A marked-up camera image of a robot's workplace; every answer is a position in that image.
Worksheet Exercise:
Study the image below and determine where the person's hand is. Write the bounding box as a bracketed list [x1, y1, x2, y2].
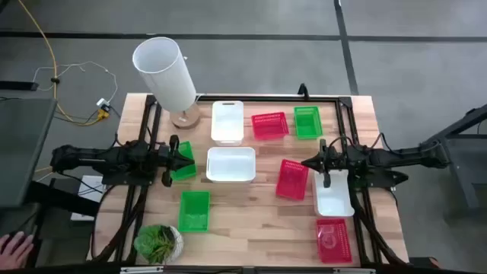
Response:
[0, 231, 35, 269]

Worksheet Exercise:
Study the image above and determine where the black desk leg beam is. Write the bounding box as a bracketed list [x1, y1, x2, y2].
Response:
[26, 180, 100, 218]

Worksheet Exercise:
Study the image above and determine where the black power strip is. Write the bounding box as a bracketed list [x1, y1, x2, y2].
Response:
[0, 80, 40, 92]

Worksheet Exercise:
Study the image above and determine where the dark grey desk panel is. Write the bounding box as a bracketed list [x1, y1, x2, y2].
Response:
[0, 97, 58, 209]

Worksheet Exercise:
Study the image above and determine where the white plastic bin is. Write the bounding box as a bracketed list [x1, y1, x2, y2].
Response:
[210, 100, 245, 147]
[205, 146, 257, 184]
[312, 168, 355, 218]

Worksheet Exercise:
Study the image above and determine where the black rail with silver brackets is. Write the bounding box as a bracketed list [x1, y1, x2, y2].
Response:
[0, 263, 487, 274]

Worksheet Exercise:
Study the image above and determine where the green plant in white pot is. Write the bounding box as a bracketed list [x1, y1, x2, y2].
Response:
[132, 224, 185, 266]

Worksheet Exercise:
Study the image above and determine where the white flat box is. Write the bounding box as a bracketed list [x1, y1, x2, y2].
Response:
[70, 174, 107, 222]

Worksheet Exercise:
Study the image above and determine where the black aluminium table frame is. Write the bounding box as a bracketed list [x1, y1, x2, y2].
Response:
[113, 93, 384, 267]

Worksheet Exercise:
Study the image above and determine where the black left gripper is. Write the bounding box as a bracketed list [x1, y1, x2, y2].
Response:
[158, 134, 196, 188]

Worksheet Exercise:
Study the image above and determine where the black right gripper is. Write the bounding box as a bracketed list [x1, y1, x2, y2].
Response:
[301, 139, 345, 189]

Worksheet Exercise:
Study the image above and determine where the green plastic basket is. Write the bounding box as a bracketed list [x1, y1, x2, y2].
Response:
[293, 106, 324, 141]
[177, 190, 212, 233]
[170, 140, 198, 182]

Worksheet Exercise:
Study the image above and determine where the white lamp with wooden base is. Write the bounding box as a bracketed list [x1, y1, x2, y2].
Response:
[132, 36, 202, 130]

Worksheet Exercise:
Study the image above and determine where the yellow cable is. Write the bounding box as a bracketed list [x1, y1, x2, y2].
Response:
[17, 0, 112, 127]

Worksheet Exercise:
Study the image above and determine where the black metal stand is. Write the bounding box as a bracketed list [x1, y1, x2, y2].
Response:
[418, 102, 487, 221]

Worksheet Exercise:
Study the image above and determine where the thin white cable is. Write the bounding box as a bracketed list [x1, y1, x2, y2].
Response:
[32, 60, 119, 104]

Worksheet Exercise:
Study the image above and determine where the red plastic basket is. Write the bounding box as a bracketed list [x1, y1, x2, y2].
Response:
[275, 158, 310, 202]
[315, 218, 354, 264]
[250, 111, 290, 141]

